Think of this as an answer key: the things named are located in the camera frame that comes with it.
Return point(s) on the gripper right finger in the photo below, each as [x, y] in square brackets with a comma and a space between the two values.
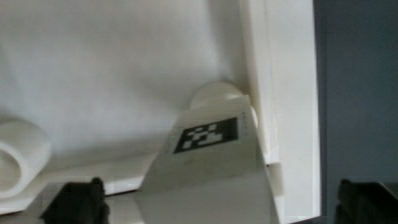
[366, 203]

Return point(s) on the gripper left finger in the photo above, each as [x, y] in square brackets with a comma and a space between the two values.
[78, 206]

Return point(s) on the white square table top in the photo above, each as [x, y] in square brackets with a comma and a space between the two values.
[105, 60]

